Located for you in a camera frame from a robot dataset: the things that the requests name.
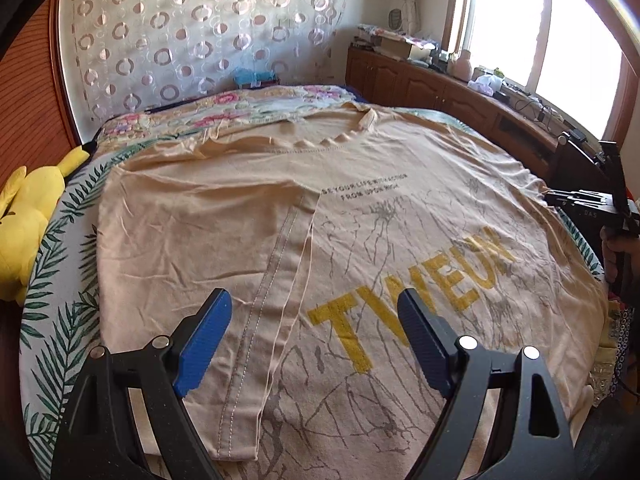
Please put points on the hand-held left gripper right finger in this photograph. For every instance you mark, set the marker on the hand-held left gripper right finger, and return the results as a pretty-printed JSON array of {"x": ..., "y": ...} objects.
[{"x": 422, "y": 340}]

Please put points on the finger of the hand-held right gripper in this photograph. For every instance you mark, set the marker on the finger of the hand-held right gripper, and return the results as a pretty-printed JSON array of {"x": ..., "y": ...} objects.
[{"x": 560, "y": 199}]

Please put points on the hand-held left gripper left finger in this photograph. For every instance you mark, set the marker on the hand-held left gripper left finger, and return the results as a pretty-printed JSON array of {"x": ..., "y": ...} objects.
[{"x": 202, "y": 342}]

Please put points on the beige printed t-shirt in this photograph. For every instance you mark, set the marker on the beige printed t-shirt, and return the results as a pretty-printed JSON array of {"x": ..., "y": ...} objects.
[{"x": 200, "y": 220}]

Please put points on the person's right hand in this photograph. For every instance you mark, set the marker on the person's right hand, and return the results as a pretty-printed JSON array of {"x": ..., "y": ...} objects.
[{"x": 609, "y": 255}]

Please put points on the white plastic bag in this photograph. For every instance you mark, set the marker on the white plastic bag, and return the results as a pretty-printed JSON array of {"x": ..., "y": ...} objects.
[{"x": 487, "y": 84}]

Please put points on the leaf print blanket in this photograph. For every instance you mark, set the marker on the leaf print blanket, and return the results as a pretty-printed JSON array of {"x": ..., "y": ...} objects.
[{"x": 65, "y": 360}]

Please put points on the pink bottle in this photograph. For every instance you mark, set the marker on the pink bottle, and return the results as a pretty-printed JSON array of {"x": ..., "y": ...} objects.
[{"x": 462, "y": 66}]

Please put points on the wooden cabinet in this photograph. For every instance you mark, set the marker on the wooden cabinet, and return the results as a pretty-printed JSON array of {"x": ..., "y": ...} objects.
[{"x": 430, "y": 95}]

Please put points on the window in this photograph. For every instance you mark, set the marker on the window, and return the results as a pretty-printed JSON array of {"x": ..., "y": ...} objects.
[{"x": 560, "y": 25}]

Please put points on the yellow plush toy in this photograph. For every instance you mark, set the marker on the yellow plush toy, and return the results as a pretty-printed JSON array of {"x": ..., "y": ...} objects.
[{"x": 30, "y": 220}]

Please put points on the cardboard box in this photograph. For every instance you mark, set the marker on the cardboard box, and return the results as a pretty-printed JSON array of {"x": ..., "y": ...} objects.
[{"x": 397, "y": 46}]

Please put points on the dark blue bed sheet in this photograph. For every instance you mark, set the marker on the dark blue bed sheet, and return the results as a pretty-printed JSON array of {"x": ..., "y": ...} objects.
[{"x": 356, "y": 95}]

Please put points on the white window curtain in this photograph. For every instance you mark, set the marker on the white window curtain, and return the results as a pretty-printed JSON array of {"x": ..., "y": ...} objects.
[{"x": 407, "y": 0}]

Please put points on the blue plastic toy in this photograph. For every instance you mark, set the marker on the blue plastic toy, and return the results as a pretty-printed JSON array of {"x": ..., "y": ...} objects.
[{"x": 252, "y": 79}]

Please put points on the wooden slatted wardrobe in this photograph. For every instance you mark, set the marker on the wooden slatted wardrobe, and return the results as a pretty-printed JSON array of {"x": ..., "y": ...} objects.
[{"x": 30, "y": 110}]

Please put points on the circle pattern lace curtain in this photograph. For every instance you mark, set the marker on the circle pattern lace curtain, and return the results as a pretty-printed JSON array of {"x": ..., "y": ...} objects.
[{"x": 200, "y": 35}]

